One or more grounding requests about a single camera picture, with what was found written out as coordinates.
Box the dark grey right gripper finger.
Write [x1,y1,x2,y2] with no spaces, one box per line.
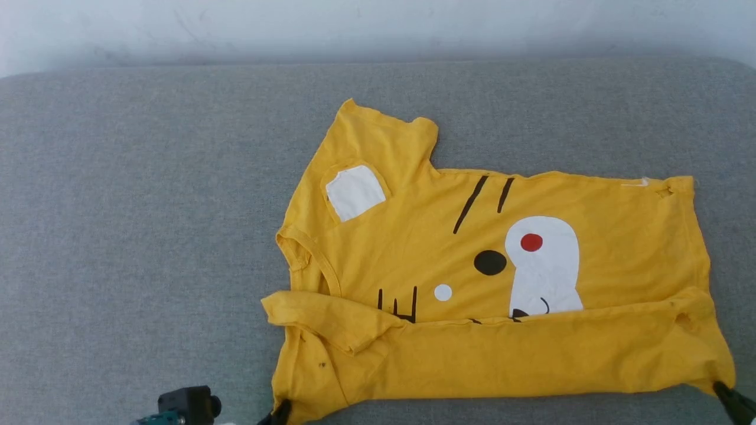
[717,381,756,421]
[713,384,752,425]

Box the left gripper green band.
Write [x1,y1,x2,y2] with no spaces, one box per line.
[135,399,292,425]

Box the grey fabric sofa seat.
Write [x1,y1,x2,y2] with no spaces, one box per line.
[0,55,756,425]

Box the yellow tiger face t-shirt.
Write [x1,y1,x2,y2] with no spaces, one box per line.
[260,98,737,425]

